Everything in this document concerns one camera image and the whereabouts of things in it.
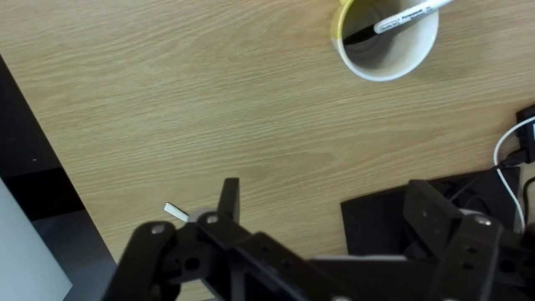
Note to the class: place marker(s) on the white marker pen black cap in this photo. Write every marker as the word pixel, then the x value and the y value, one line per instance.
pixel 397 20

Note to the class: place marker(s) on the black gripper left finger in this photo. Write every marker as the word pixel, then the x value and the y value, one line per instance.
pixel 213 248

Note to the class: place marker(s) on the white and yellow mug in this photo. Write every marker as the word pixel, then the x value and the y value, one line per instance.
pixel 389 55

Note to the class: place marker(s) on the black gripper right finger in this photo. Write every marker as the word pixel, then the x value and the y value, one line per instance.
pixel 482 261

